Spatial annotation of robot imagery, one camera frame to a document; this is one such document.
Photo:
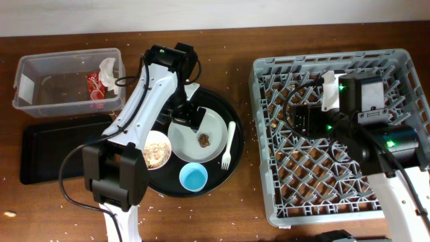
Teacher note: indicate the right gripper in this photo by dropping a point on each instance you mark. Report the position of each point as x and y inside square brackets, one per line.
[314, 113]

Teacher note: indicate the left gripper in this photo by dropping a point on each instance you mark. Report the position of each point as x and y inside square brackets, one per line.
[189, 118]

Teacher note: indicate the brown food scrap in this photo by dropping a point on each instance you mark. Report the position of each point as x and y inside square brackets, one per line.
[204, 140]

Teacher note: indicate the grey round plate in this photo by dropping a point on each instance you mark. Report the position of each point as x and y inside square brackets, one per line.
[185, 143]

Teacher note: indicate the rice and nuts food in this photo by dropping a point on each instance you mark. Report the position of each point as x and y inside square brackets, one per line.
[156, 154]

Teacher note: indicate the white napkin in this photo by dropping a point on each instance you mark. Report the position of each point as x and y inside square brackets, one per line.
[106, 75]

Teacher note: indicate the red snack wrapper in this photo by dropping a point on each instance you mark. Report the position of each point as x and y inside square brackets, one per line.
[95, 87]

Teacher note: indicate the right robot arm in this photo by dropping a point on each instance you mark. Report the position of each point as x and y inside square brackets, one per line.
[350, 109]

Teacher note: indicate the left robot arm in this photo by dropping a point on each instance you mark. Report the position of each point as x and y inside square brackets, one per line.
[114, 168]

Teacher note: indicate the grey dishwasher rack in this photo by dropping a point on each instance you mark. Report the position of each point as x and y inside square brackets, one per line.
[314, 181]

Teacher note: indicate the clear plastic waste bin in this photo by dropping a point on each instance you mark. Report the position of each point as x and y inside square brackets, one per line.
[55, 84]

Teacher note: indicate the white plastic fork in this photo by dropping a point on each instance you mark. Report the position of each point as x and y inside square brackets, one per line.
[226, 157]

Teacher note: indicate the light blue cup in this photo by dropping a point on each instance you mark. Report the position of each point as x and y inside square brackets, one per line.
[193, 177]

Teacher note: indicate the black round tray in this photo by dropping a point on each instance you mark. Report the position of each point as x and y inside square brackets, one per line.
[165, 180]

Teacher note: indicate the black rectangular tray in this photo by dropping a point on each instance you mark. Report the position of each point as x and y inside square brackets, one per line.
[44, 146]

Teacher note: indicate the peanut on table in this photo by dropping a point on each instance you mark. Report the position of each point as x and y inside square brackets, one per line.
[9, 214]

